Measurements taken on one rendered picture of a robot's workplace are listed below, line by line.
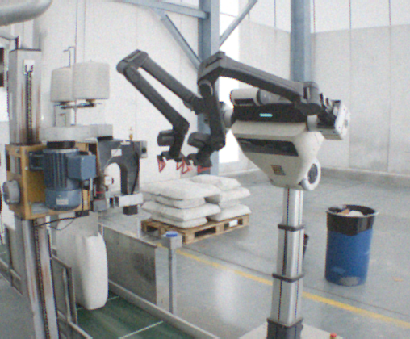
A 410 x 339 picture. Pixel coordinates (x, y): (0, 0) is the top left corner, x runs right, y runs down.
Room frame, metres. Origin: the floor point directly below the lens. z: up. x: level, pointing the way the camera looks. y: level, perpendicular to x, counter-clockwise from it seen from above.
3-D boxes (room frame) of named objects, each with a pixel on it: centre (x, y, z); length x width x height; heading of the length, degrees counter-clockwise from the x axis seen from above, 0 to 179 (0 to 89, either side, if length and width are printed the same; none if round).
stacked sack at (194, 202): (4.94, 0.34, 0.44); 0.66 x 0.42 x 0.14; 39
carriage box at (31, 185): (1.79, 0.73, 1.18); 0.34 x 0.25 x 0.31; 135
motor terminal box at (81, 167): (1.56, 0.49, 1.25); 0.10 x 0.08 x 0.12; 160
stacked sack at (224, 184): (5.43, -0.11, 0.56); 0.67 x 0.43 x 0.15; 45
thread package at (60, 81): (1.89, 0.67, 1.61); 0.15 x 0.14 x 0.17; 45
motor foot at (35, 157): (1.63, 0.67, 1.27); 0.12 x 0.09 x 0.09; 135
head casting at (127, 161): (2.05, 0.52, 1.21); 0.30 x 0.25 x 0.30; 45
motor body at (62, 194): (1.59, 0.58, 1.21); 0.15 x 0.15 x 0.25
